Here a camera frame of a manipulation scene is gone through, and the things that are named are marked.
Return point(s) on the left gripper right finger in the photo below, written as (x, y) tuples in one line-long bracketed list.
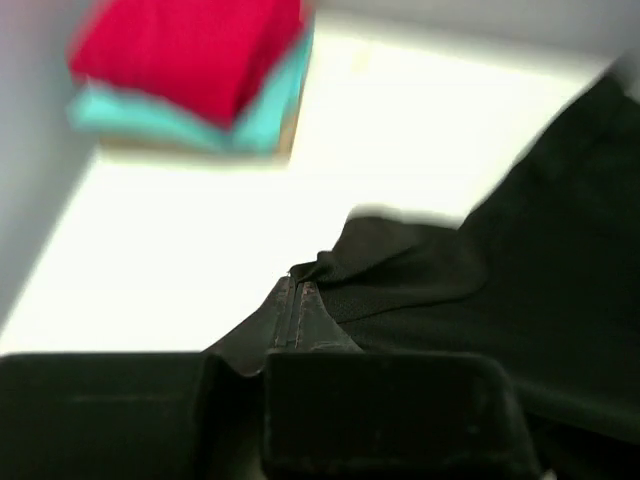
[(331, 411)]

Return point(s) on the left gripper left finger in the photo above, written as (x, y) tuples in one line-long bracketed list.
[(130, 415)]

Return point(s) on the black t-shirt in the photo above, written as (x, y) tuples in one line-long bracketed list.
[(542, 276)]

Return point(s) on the teal folded t-shirt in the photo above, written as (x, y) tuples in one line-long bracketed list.
[(99, 109)]

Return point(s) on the red folded t-shirt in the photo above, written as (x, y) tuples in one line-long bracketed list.
[(208, 57)]

